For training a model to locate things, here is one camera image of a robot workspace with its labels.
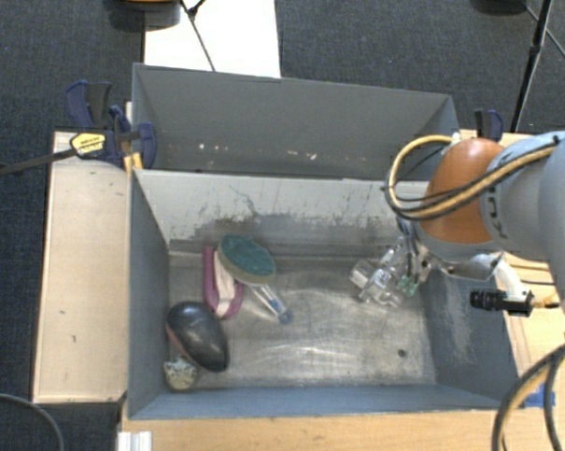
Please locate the black oval object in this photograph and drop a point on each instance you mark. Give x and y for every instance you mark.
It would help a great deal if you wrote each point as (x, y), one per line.
(197, 335)

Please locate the black cylinder on white bracket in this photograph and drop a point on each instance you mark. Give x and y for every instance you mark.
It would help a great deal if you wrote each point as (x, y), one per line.
(492, 300)

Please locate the green oval scrub pad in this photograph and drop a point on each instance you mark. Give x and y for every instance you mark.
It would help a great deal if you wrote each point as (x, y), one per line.
(246, 258)

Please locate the clear tube with blue tip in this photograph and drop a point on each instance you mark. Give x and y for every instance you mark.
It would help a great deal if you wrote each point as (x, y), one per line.
(274, 306)

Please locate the grey metal bin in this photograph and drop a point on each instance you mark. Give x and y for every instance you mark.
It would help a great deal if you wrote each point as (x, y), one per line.
(333, 343)

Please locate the pale speckled stone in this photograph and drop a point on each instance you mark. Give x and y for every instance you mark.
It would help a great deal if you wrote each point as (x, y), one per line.
(179, 375)

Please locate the pale wood flat board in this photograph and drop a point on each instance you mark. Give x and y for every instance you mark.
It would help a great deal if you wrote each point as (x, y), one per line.
(86, 277)

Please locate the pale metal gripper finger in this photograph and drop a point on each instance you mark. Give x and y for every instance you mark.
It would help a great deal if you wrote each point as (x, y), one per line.
(365, 272)
(381, 296)

